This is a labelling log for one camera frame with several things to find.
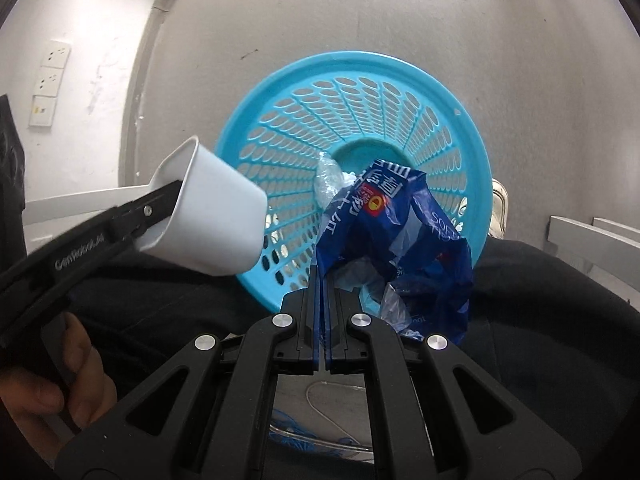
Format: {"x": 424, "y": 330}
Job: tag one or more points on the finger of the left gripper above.
{"x": 100, "y": 229}

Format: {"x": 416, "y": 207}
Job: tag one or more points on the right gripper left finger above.
{"x": 205, "y": 414}

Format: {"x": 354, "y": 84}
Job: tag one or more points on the white plastic cup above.
{"x": 218, "y": 222}

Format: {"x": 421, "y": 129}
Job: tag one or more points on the blue snack bag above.
{"x": 386, "y": 237}

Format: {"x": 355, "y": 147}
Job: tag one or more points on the crushed clear plastic bottle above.
{"x": 329, "y": 180}

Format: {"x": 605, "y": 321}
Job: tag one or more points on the person's left hand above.
{"x": 30, "y": 399}

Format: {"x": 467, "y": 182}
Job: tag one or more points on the right white shoe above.
{"x": 499, "y": 210}

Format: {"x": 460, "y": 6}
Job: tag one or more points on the blue plastic waste basket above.
{"x": 356, "y": 107}

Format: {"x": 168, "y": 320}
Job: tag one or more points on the white wall socket panel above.
{"x": 47, "y": 85}

